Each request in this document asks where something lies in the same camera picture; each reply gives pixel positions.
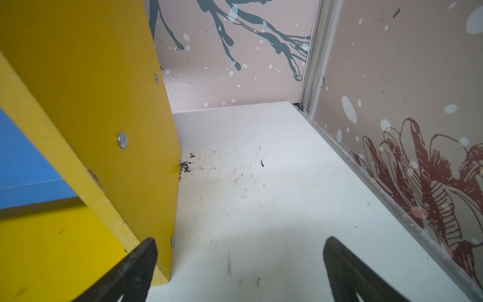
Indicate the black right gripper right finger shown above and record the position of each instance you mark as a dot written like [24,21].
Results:
[351,279]

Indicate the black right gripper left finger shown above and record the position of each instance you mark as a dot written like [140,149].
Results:
[129,280]

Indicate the yellow pink blue bookshelf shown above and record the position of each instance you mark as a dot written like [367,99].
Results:
[81,80]

